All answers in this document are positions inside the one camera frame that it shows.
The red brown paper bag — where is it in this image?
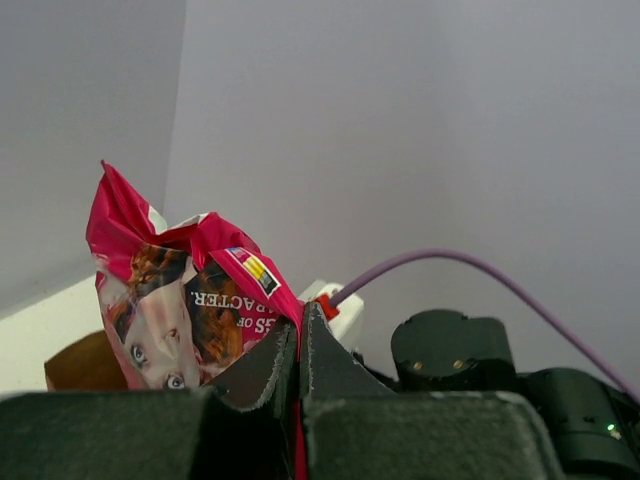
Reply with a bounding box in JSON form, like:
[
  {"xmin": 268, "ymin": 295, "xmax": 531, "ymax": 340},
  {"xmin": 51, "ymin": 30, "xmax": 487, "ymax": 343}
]
[{"xmin": 44, "ymin": 331, "xmax": 128, "ymax": 392}]

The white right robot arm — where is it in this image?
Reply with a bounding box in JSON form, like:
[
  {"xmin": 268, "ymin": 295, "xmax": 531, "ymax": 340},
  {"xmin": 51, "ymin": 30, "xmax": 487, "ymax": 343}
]
[{"xmin": 390, "ymin": 310, "xmax": 639, "ymax": 479}]

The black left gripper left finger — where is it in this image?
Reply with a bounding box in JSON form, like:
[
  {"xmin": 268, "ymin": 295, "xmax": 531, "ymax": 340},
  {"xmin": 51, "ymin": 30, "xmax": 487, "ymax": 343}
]
[{"xmin": 1, "ymin": 320, "xmax": 297, "ymax": 479}]

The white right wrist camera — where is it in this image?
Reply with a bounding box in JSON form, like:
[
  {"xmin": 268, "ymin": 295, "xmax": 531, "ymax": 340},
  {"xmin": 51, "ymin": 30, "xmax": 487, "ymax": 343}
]
[{"xmin": 298, "ymin": 280, "xmax": 364, "ymax": 353}]

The pink chips bag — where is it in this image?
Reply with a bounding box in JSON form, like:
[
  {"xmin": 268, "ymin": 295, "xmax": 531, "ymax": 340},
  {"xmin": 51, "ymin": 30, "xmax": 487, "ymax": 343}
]
[{"xmin": 86, "ymin": 165, "xmax": 306, "ymax": 479}]

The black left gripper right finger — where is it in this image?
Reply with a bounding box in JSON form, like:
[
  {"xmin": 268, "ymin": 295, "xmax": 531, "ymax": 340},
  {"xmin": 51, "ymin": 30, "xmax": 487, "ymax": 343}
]
[{"xmin": 300, "ymin": 303, "xmax": 565, "ymax": 479}]

